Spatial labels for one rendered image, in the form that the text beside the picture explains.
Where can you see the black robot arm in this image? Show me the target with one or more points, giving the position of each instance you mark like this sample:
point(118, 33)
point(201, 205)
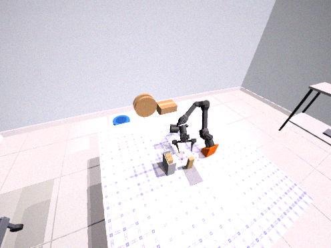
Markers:
point(204, 133)

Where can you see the grey open bin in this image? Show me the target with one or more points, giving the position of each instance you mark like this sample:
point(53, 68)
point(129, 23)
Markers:
point(169, 169)

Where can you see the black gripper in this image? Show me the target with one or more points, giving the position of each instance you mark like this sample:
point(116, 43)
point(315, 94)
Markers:
point(175, 142)

